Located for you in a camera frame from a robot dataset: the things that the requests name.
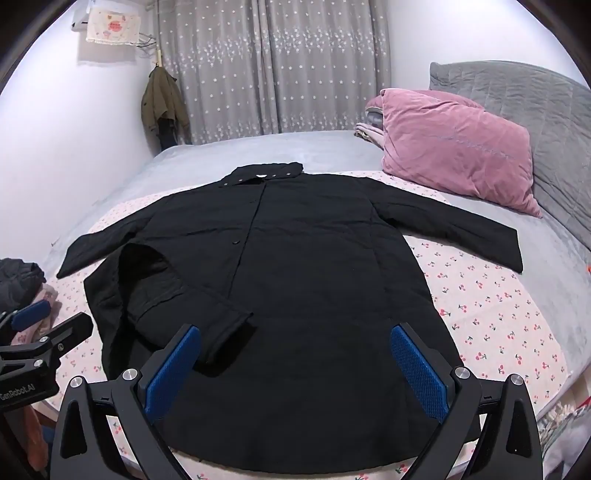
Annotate cherry print sheet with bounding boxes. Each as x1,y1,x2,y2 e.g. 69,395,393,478
18,170,571,480

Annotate beige floral garment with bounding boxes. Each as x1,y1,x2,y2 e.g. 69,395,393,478
10,284,61,345

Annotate grey quilted blanket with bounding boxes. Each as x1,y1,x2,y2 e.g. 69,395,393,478
430,60,591,246

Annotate grey dotted curtain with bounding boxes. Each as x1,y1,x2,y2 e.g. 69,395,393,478
155,0,391,144

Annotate olive green hanging jacket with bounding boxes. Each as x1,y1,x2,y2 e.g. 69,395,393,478
140,66,190,150

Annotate black long coat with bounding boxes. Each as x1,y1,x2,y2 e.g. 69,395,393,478
59,163,523,474

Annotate pink velvet pillow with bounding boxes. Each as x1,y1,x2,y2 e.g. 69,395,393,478
381,88,542,217

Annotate folded striped bedding stack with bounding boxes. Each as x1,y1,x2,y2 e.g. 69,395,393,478
353,96,385,149

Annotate black clothes pile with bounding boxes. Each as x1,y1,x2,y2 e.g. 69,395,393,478
0,258,45,313

